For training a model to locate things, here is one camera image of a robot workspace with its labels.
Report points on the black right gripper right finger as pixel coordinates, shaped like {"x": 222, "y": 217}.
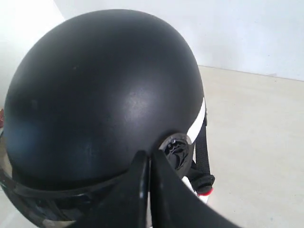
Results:
{"x": 174, "y": 205}

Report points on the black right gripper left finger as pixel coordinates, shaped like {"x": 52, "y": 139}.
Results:
{"x": 126, "y": 205}

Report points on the black helmet with tinted visor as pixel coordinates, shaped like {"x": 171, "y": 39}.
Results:
{"x": 79, "y": 107}

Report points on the white mannequin head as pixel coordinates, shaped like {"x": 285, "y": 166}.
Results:
{"x": 184, "y": 143}

